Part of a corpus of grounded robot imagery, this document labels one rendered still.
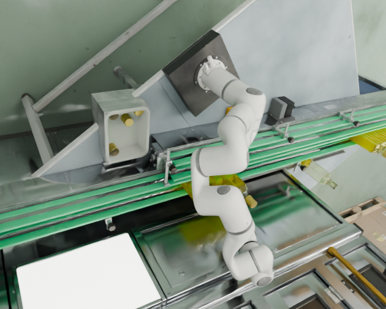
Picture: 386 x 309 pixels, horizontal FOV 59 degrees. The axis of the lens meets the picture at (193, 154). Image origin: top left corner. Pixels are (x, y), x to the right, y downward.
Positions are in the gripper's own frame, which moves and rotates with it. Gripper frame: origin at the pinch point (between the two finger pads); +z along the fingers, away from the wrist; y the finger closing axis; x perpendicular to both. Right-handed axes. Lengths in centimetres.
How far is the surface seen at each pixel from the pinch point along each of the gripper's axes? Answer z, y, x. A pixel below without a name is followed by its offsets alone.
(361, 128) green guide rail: 49, 7, -93
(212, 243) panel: -1.1, -12.5, 7.2
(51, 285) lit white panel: -10, -13, 66
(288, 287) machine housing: -22.6, -16.5, -16.8
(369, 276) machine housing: -24, -16, -53
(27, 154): 72, -16, 83
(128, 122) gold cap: 29, 26, 38
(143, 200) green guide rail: 17.8, -3.6, 32.3
